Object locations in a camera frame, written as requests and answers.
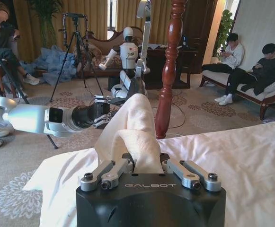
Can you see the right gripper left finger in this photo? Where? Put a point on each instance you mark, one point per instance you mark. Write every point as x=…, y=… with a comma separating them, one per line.
x=109, y=170

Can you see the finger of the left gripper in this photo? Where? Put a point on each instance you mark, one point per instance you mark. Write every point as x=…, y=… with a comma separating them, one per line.
x=101, y=120
x=104, y=98

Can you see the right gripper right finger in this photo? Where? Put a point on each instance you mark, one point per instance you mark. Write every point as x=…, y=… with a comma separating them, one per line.
x=191, y=173

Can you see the cream white garment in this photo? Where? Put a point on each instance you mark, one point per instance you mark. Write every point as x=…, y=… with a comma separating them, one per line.
x=137, y=127

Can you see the bed with white sheet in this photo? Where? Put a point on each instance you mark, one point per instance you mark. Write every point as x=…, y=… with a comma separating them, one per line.
x=234, y=170

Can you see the white humanoid robot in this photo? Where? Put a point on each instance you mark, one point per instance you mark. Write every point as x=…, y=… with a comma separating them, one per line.
x=127, y=54

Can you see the dark wooden sofa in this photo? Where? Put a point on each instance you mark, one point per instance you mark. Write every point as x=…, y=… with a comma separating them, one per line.
x=99, y=47

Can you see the blue cloth pile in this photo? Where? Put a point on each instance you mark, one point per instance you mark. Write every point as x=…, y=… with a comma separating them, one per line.
x=52, y=63

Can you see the yellow curtain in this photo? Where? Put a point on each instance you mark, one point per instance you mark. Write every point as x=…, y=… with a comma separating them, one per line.
x=90, y=16

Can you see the dark wooden table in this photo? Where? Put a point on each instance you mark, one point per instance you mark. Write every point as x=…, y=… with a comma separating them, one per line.
x=184, y=61

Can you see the green potted plant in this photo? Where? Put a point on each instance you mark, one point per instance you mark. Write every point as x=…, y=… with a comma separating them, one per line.
x=224, y=30
x=45, y=16

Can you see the wooden bench with pale cushion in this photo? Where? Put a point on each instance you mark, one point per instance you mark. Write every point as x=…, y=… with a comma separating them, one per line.
x=269, y=94

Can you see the person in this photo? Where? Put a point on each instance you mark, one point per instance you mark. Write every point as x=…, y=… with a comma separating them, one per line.
x=258, y=71
x=232, y=54
x=0, y=35

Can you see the black tripod with camera rig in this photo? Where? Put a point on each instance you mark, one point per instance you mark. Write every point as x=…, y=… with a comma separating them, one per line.
x=77, y=47

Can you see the red-brown wooden bed post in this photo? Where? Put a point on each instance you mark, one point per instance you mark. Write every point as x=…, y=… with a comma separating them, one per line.
x=170, y=71

